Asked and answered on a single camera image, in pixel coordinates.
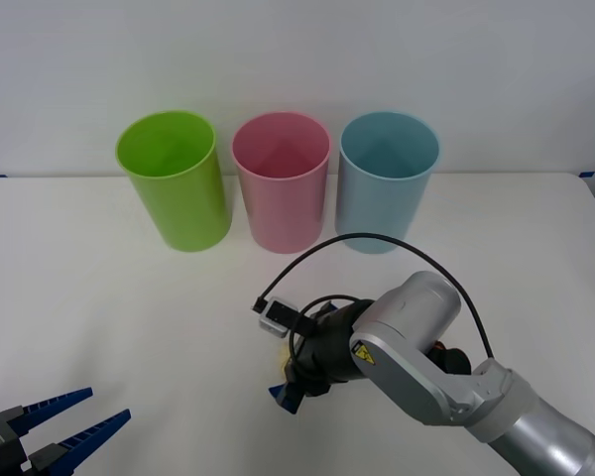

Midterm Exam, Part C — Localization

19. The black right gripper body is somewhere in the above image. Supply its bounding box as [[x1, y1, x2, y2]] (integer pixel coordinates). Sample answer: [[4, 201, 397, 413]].
[[283, 304, 351, 398]]

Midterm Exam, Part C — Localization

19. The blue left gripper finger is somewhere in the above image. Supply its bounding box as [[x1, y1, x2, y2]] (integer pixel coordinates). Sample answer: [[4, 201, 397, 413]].
[[29, 408, 132, 476], [2, 387, 94, 436]]

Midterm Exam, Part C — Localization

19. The pink plastic bin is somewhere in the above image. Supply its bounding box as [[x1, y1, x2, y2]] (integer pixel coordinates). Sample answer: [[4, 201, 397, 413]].
[[231, 111, 332, 255]]

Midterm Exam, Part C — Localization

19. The pale blue plastic bin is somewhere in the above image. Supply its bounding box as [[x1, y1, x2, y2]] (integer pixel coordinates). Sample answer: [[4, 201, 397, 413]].
[[334, 110, 441, 256]]

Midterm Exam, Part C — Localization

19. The green plastic bin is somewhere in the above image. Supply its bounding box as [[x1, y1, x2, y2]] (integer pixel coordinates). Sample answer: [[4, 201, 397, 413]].
[[115, 109, 232, 254]]

